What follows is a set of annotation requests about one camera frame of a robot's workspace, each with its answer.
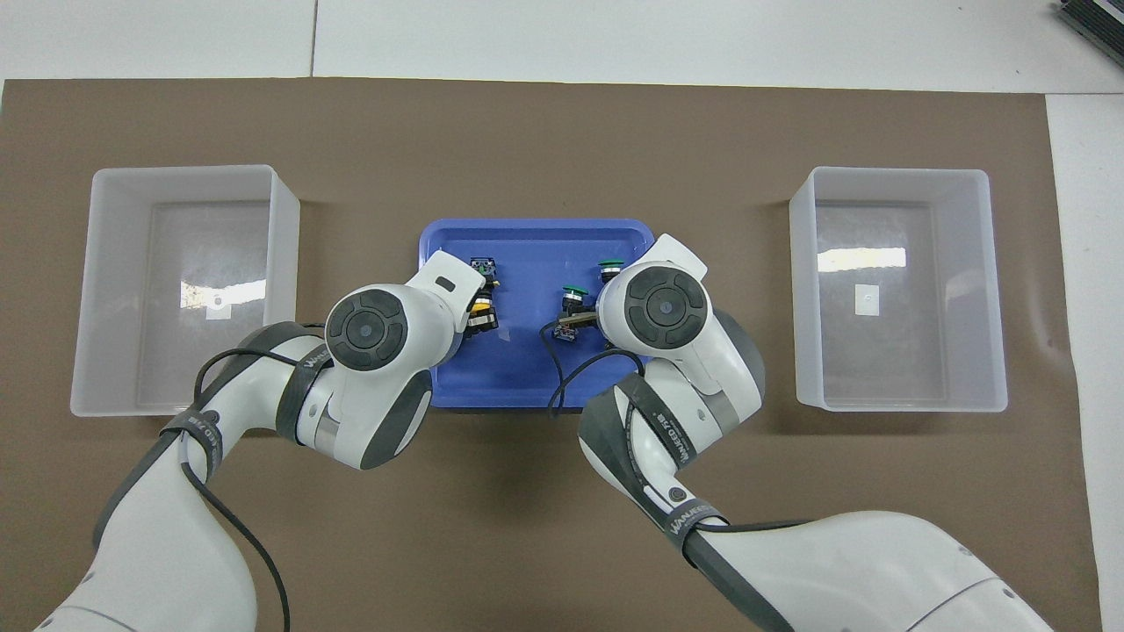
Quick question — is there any blue plastic tray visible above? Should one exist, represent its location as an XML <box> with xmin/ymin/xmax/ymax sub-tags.
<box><xmin>415</xmin><ymin>218</ymin><xmax>658</xmax><ymax>411</ymax></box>

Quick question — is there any brown table mat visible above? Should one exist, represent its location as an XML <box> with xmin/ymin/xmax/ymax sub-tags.
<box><xmin>0</xmin><ymin>77</ymin><xmax>1106</xmax><ymax>632</ymax></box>

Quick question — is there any translucent white plastic box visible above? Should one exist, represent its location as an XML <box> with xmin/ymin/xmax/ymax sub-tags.
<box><xmin>789</xmin><ymin>166</ymin><xmax>1009</xmax><ymax>413</ymax></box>
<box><xmin>70</xmin><ymin>164</ymin><xmax>301</xmax><ymax>418</ymax></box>

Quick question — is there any dark finned device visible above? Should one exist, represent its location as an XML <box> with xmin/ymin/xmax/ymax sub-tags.
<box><xmin>1054</xmin><ymin>0</ymin><xmax>1124</xmax><ymax>55</ymax></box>

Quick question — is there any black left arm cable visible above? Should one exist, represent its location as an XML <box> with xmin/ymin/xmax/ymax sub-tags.
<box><xmin>160</xmin><ymin>347</ymin><xmax>328</xmax><ymax>632</ymax></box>

